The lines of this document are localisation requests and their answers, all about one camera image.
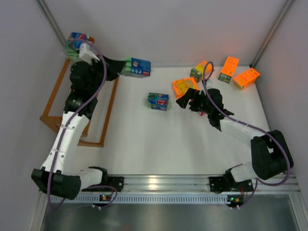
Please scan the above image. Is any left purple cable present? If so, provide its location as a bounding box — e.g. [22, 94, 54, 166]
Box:
[47, 39, 118, 212]

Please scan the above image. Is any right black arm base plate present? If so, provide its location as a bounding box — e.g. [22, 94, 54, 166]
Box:
[208, 176, 254, 193]

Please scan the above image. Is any blue green sponge pack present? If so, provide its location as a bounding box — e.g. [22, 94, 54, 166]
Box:
[64, 32, 89, 60]
[120, 57, 152, 78]
[146, 92, 169, 111]

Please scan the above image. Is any aluminium mounting rail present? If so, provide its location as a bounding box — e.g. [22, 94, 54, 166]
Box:
[110, 175, 301, 195]

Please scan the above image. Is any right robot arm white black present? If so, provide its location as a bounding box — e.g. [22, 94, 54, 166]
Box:
[176, 88, 294, 186]

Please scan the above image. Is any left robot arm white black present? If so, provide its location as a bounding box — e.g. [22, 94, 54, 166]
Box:
[31, 56, 125, 200]

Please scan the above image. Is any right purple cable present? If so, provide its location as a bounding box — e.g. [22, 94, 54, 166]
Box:
[202, 61, 292, 209]

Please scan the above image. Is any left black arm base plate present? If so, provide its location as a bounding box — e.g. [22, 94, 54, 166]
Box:
[82, 176, 124, 192]

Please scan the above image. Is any orange box upright back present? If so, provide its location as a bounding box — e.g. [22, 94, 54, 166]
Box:
[218, 56, 239, 83]

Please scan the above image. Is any purple cable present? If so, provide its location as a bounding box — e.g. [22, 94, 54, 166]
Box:
[47, 39, 118, 212]
[202, 61, 292, 209]

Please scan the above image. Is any slotted grey cable duct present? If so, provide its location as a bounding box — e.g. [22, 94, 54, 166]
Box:
[64, 193, 242, 205]

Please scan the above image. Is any orange box far right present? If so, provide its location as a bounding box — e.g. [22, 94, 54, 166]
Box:
[233, 68, 260, 90]

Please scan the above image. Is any orange green box yellow sponge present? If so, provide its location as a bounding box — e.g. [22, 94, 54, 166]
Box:
[190, 61, 214, 83]

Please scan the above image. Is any orange three-tier wire shelf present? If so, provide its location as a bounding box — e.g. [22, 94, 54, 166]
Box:
[39, 36, 120, 148]

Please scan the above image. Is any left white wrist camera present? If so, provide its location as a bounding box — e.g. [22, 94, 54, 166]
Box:
[79, 42, 100, 64]

